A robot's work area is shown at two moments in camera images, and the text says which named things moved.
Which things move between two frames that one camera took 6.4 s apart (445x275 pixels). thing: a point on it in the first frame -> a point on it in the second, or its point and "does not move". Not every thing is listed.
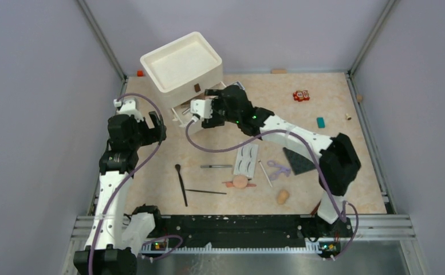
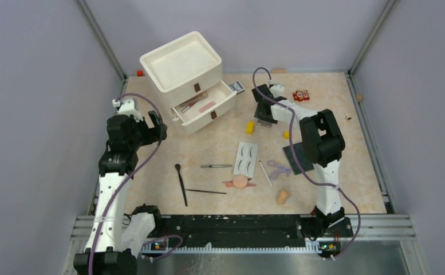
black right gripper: (212, 120) -> (258, 116)
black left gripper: (153, 133) does not move
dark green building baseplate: (299, 164) does not move
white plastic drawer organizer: (181, 71) does not move
